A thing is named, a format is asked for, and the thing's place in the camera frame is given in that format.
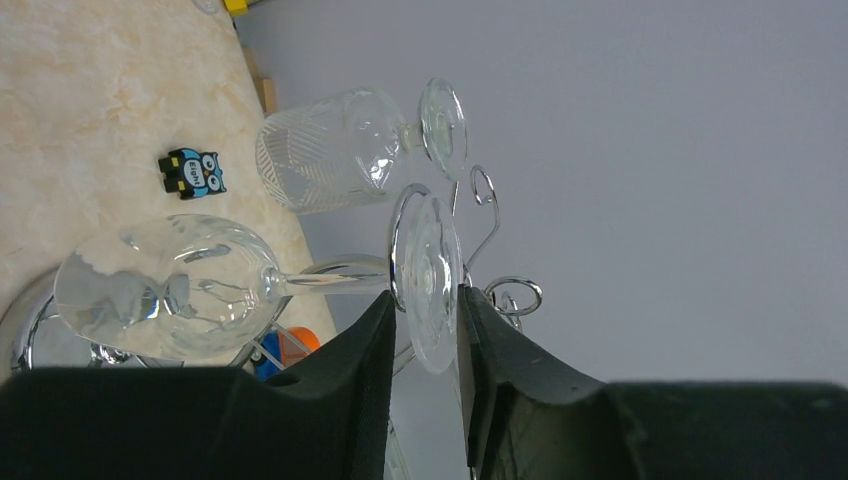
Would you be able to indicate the chrome wine glass rack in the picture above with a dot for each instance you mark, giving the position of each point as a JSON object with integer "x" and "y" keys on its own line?
{"x": 110, "y": 377}

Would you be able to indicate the wooden block at wall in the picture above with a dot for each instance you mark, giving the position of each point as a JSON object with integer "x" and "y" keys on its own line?
{"x": 264, "y": 86}

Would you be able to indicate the yellow corner clamp right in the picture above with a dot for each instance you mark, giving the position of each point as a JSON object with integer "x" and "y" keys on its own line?
{"x": 237, "y": 7}

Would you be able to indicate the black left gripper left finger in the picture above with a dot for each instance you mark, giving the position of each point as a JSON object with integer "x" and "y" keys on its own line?
{"x": 326, "y": 417}

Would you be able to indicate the clear wine glass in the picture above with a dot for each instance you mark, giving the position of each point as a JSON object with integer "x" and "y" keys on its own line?
{"x": 356, "y": 148}

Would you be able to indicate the blue owl eraser toy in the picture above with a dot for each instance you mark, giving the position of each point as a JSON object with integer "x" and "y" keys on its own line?
{"x": 192, "y": 174}

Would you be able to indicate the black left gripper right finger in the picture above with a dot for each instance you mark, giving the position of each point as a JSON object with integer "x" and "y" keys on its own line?
{"x": 529, "y": 415}

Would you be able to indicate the round white table sticker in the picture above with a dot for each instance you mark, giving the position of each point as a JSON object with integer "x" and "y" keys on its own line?
{"x": 208, "y": 7}

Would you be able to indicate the blue orange toy truck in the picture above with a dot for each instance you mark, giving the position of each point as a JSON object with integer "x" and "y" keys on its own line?
{"x": 280, "y": 349}

